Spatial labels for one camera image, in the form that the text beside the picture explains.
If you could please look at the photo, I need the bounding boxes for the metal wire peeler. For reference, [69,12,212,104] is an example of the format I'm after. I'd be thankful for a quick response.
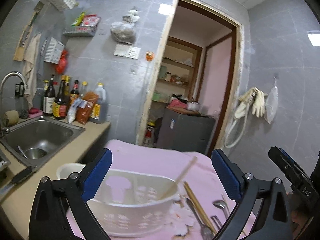
[211,215,223,230]

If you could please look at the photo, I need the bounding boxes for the wooden chopstick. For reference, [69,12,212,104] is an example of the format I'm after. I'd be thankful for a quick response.
[158,157,197,199]
[183,181,217,236]
[221,193,230,216]

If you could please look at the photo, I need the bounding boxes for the chrome kitchen faucet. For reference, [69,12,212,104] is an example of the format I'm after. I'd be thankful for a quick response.
[1,71,28,138]

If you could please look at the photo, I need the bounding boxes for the person right hand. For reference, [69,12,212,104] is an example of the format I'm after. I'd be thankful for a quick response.
[287,191,313,239]

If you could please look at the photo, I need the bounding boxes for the hanging clear bag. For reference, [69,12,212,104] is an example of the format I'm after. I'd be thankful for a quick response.
[264,77,278,125]

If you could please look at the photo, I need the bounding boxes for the steel bowl in sink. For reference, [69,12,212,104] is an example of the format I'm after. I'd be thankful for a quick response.
[24,148,47,160]

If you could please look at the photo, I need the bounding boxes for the white plastic utensil basket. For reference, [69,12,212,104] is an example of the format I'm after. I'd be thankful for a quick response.
[87,169,178,238]

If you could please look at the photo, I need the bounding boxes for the pink floral table cloth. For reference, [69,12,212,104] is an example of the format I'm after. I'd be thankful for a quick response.
[106,140,235,239]

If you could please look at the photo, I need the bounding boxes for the stainless steel sink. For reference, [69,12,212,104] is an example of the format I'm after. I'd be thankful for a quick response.
[1,116,85,168]

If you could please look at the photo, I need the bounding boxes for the white rubber gloves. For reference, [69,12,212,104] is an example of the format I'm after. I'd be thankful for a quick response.
[234,87,266,119]

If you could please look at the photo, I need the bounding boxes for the cooking oil jug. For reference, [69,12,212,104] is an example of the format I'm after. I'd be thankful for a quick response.
[89,83,107,124]

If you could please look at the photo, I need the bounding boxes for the orange spice bag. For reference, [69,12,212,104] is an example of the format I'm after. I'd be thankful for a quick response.
[76,91,99,125]

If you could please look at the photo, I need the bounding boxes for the soy sauce bottle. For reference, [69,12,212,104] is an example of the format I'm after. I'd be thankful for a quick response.
[53,75,68,120]

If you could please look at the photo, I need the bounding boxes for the dark grey cabinet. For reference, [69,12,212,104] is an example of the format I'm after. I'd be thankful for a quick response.
[156,109,216,154]

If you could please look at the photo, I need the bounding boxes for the dark wine bottle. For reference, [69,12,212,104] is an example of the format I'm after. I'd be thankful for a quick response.
[43,74,56,116]

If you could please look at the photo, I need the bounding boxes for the small dark sauce bottle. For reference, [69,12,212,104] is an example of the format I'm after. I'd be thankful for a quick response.
[69,80,80,106]

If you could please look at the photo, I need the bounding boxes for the hanging beige towel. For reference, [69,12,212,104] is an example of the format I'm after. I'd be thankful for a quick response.
[22,32,42,109]

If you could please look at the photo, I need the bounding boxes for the red plastic bag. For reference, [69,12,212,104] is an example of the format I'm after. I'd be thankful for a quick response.
[55,49,68,75]

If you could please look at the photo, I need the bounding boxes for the wooden cutting board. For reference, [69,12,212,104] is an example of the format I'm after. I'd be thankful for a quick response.
[13,1,44,61]

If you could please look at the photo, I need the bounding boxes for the hanging plastic bag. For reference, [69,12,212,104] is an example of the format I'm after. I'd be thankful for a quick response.
[110,7,140,45]

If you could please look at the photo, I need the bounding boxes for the black handled kitchen knife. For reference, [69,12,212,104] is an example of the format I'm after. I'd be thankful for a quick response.
[0,166,34,199]

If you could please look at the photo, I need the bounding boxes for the white shower hose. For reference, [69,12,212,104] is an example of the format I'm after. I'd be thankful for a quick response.
[224,102,251,149]

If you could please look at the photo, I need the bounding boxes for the wooden door frame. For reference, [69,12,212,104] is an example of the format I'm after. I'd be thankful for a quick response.
[135,0,245,156]

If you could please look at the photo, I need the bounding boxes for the small white wall rack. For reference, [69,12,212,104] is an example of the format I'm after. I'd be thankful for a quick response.
[44,37,65,64]

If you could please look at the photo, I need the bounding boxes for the white wall socket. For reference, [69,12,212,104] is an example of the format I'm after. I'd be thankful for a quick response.
[114,44,140,60]

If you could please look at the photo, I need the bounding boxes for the orange wall hook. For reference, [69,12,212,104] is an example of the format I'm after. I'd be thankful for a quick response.
[145,51,155,62]

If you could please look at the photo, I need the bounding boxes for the grey wall spice shelf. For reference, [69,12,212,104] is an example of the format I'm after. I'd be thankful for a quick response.
[62,26,97,37]

